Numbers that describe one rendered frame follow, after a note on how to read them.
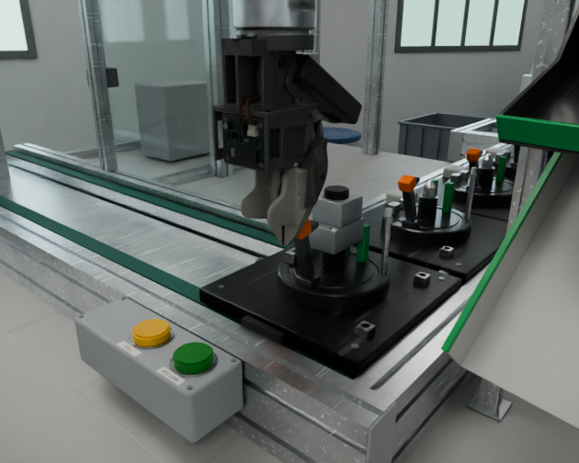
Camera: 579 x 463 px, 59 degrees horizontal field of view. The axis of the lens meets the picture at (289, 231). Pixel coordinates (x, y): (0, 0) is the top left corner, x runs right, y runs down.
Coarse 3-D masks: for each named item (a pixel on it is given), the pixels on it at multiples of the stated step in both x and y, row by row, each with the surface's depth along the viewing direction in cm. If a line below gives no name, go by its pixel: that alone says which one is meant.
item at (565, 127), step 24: (576, 24) 42; (576, 48) 43; (552, 72) 42; (576, 72) 44; (528, 96) 41; (552, 96) 42; (576, 96) 41; (504, 120) 39; (528, 120) 37; (552, 120) 40; (576, 120) 39; (528, 144) 38; (552, 144) 37; (576, 144) 35
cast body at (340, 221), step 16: (336, 192) 59; (320, 208) 60; (336, 208) 59; (352, 208) 60; (320, 224) 61; (336, 224) 60; (352, 224) 61; (320, 240) 60; (336, 240) 59; (352, 240) 62
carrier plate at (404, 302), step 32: (224, 288) 64; (256, 288) 64; (416, 288) 64; (448, 288) 64; (288, 320) 57; (320, 320) 57; (352, 320) 57; (384, 320) 57; (416, 320) 58; (320, 352) 53; (352, 352) 51; (384, 352) 53
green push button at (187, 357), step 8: (184, 344) 52; (192, 344) 52; (200, 344) 52; (176, 352) 51; (184, 352) 51; (192, 352) 51; (200, 352) 51; (208, 352) 51; (176, 360) 50; (184, 360) 49; (192, 360) 49; (200, 360) 49; (208, 360) 50; (176, 368) 50; (184, 368) 49; (192, 368) 49; (200, 368) 49
